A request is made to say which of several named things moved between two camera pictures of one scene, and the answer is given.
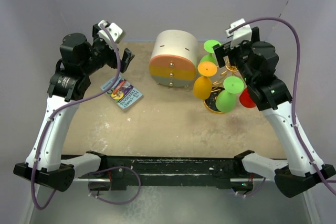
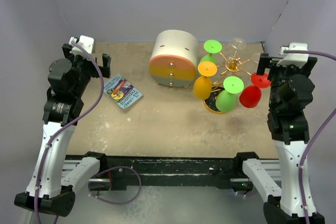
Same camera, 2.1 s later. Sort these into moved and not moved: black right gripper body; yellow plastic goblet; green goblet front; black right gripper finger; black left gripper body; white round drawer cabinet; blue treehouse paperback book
Moved: black left gripper body; black right gripper finger; black right gripper body
Not moved: yellow plastic goblet; white round drawer cabinet; green goblet front; blue treehouse paperback book
